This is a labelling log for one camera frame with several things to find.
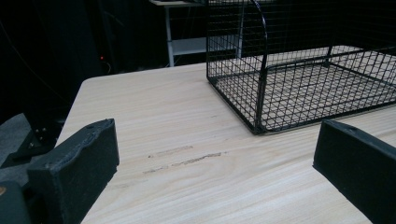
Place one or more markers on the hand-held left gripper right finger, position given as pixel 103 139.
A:
pixel 358 161

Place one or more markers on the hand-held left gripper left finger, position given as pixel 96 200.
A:
pixel 77 168

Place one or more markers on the black metal stand base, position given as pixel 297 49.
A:
pixel 28 146

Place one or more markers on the white metal-framed table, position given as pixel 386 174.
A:
pixel 186 45

